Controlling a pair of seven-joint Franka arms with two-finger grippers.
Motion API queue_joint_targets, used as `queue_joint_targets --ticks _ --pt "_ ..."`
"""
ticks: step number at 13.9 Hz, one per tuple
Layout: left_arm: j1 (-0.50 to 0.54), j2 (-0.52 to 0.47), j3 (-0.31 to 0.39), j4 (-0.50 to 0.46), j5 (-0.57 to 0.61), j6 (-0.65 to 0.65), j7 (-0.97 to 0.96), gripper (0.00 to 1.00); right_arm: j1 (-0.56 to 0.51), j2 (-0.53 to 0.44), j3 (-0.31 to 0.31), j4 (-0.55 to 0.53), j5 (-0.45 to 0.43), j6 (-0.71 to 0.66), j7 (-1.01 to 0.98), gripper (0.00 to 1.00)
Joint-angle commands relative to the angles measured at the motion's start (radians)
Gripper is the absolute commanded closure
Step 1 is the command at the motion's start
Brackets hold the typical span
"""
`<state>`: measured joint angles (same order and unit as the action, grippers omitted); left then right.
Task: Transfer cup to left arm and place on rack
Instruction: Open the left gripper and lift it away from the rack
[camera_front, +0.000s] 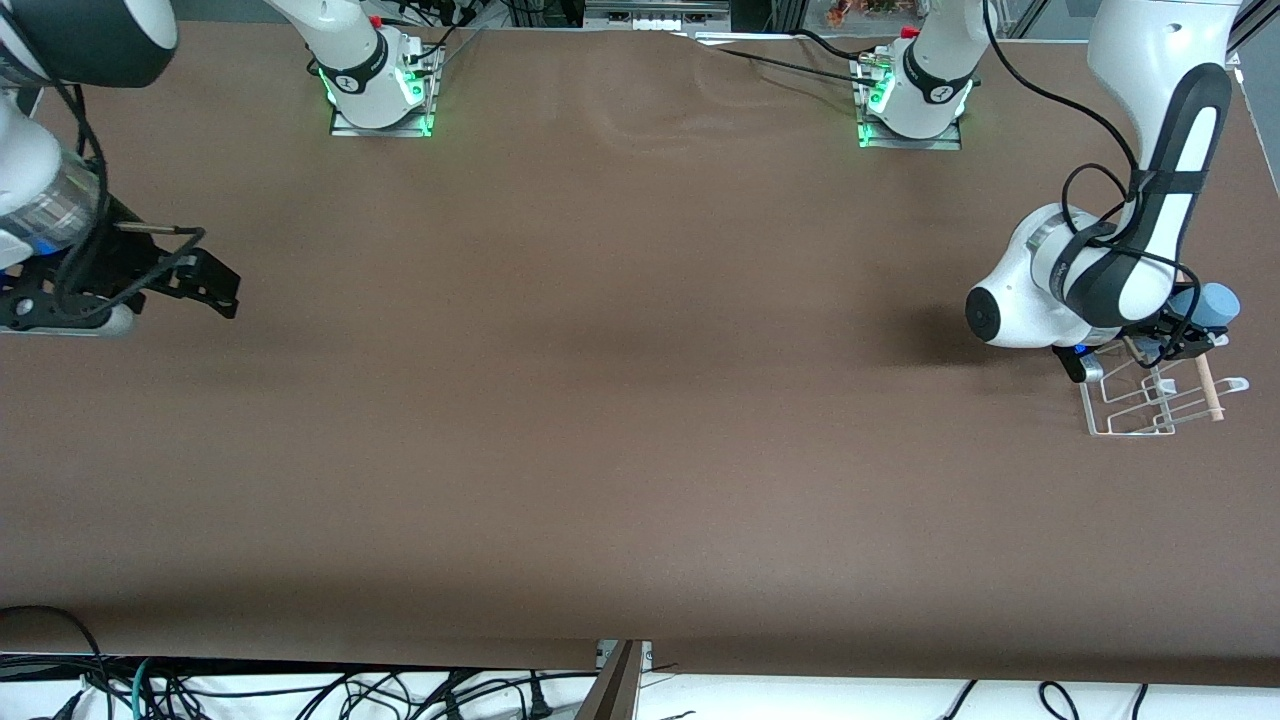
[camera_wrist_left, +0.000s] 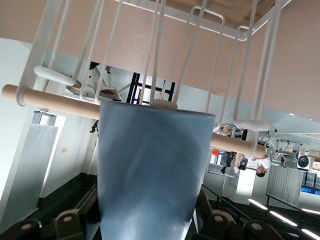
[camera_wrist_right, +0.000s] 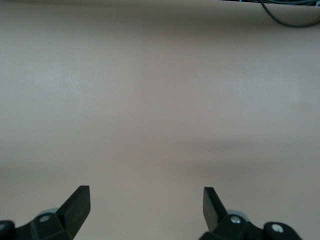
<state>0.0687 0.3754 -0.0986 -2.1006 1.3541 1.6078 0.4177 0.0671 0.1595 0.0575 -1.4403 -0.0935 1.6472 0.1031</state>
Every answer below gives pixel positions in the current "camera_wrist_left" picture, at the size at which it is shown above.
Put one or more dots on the white door panel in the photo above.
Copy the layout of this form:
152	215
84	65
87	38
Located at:
32	170

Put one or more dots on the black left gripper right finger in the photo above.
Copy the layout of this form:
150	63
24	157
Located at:
225	227

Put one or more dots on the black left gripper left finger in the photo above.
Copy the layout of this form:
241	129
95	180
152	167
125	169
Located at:
62	227

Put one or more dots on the metal shelf cart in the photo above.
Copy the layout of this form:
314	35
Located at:
222	162

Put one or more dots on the grey chair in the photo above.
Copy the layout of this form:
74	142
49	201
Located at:
287	156

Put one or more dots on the ceiling light strip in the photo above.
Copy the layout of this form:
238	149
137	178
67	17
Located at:
283	218
311	211
311	234
257	204

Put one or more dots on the person in white shirt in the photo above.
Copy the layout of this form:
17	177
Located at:
265	162

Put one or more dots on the white and red machine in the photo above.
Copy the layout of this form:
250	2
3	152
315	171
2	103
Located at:
110	91

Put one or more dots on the grey curtain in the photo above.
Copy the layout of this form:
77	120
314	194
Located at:
285	185

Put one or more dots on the small orange wall sign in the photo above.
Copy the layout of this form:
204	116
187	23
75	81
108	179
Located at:
64	150

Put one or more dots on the black metal frame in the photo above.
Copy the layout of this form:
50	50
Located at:
135	85

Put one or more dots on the blue plastic cup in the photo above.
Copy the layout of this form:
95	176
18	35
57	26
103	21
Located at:
155	162

